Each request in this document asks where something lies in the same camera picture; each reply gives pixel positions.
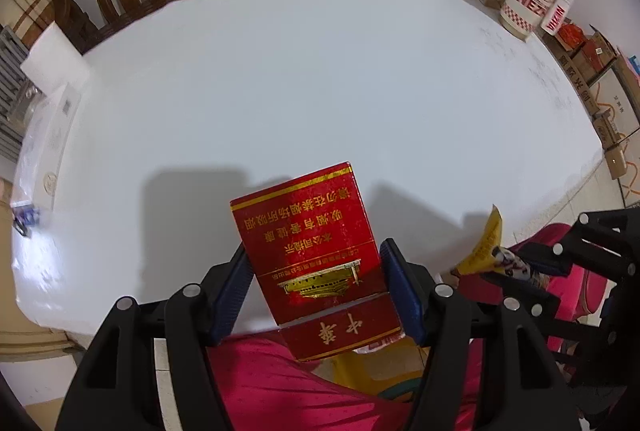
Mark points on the white flat box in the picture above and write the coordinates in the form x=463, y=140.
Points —
x=50, y=141

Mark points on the yellow plastic stool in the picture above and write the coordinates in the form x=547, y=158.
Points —
x=360, y=368

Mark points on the white foam block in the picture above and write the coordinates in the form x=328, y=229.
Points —
x=55, y=56

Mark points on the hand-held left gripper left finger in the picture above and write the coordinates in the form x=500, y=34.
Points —
x=230, y=291

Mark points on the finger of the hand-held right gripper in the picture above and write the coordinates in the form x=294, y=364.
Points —
x=530, y=296
x=545, y=267

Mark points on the red plastic bag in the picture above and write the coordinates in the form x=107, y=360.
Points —
x=570, y=36

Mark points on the grey radiator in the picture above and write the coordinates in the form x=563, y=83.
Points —
x=12, y=96

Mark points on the yellow snack wrapper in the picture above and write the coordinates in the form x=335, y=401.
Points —
x=485, y=251

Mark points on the small blue item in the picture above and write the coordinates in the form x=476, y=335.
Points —
x=26, y=218

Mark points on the red cigarette box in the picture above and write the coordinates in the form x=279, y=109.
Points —
x=310, y=251

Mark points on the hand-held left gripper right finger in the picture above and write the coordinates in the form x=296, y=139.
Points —
x=400, y=291

